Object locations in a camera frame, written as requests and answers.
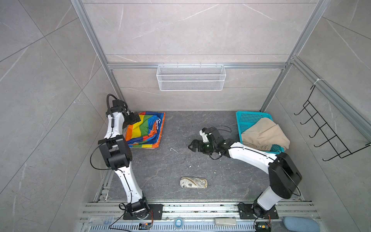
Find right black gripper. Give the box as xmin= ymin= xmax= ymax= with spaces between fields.
xmin=188 ymin=139 xmax=218 ymax=154

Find rainbow striped shorts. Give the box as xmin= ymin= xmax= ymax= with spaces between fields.
xmin=125 ymin=111 xmax=166 ymax=149

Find teal plastic basket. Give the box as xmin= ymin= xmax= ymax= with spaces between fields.
xmin=236 ymin=111 xmax=285 ymax=154

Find beige shorts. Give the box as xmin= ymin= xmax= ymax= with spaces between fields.
xmin=242 ymin=118 xmax=290 ymax=151

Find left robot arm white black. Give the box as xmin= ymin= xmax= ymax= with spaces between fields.
xmin=98 ymin=94 xmax=150 ymax=219

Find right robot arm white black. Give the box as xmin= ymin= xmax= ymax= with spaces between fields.
xmin=188 ymin=127 xmax=302 ymax=218

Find blue tape roll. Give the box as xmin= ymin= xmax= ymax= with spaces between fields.
xmin=174 ymin=217 xmax=184 ymax=230

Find white remote box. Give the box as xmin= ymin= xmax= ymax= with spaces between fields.
xmin=214 ymin=217 xmax=237 ymax=227

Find small green circuit board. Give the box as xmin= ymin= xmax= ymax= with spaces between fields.
xmin=138 ymin=222 xmax=153 ymax=230

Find right small circuit board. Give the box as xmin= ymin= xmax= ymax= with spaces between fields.
xmin=255 ymin=222 xmax=271 ymax=232

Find blue grey cushion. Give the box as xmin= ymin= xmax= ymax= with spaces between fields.
xmin=283 ymin=217 xmax=320 ymax=232

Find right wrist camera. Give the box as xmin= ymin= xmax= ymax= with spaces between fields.
xmin=200 ymin=130 xmax=209 ymax=143

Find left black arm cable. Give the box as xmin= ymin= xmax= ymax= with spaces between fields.
xmin=106 ymin=93 xmax=119 ymax=112

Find white wire mesh shelf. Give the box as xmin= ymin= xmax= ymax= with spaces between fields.
xmin=156 ymin=64 xmax=226 ymax=91

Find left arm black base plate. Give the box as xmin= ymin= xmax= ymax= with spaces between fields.
xmin=123 ymin=204 xmax=164 ymax=220

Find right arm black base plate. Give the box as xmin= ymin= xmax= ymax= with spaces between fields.
xmin=237 ymin=202 xmax=279 ymax=219

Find aluminium mounting rail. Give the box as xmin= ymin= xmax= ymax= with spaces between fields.
xmin=78 ymin=200 xmax=325 ymax=232

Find black wire hook rack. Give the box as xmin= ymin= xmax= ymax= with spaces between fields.
xmin=294 ymin=85 xmax=371 ymax=162

